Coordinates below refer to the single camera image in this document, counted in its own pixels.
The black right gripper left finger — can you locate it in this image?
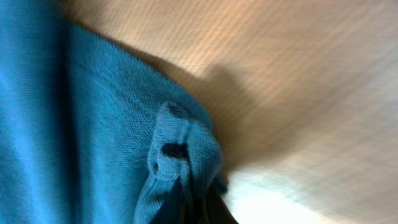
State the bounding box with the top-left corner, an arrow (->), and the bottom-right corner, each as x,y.
150,179 -> 186,224

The blue polo shirt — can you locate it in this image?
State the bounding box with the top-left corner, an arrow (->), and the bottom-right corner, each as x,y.
1,0 -> 226,223

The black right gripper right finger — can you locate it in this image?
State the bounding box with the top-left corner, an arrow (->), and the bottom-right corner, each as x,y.
201,185 -> 238,224

